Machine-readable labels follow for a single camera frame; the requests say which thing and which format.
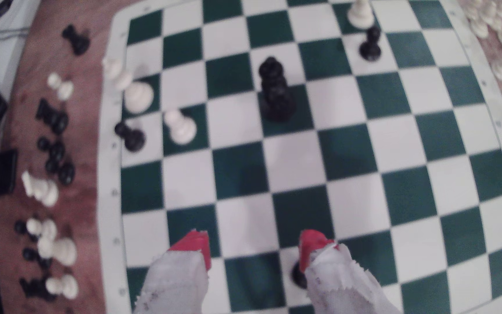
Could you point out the black bishop chess piece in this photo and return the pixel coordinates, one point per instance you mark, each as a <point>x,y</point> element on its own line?
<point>298,277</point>

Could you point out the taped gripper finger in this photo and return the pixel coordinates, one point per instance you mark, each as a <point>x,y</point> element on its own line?
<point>177,283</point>
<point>338,283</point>

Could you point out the white knight chess piece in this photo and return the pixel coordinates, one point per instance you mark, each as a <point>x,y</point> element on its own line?
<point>360,15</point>
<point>44,192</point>

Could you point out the green white chess mat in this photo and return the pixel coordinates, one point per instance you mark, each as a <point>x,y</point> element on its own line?
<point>294,161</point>

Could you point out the black queen chess piece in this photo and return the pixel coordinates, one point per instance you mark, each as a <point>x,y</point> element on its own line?
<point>277,96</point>

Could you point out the white pawn chess piece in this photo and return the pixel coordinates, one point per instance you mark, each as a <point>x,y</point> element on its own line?
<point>65,90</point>
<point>183,128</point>
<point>66,286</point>

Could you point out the black pawn chess piece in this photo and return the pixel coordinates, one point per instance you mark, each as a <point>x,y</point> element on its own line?
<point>133,139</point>
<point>371,50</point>

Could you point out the black rectangular block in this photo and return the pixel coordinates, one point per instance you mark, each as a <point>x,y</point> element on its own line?
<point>3,172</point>

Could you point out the white king chess piece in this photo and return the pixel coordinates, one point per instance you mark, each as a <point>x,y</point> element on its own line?
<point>137,96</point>

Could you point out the black rook chess piece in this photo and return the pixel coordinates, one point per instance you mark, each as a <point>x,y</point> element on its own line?
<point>79,43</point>

